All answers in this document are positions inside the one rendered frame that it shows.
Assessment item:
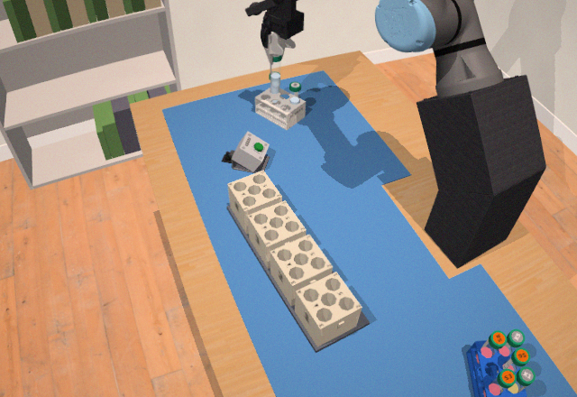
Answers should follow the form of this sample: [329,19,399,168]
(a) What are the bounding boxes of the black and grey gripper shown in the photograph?
[261,0,304,65]

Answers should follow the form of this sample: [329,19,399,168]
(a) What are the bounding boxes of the grey sloped desk with green button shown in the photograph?
[222,132,270,173]

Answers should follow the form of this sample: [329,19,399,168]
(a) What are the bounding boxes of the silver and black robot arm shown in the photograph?
[375,0,504,97]

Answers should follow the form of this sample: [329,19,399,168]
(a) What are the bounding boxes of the green tube cap with grey dot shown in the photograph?
[508,367,536,393]

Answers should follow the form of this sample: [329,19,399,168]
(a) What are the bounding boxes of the blue bench mat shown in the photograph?
[161,70,577,397]

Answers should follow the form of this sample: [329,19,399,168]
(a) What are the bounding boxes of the blue tube rack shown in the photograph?
[466,340,527,397]

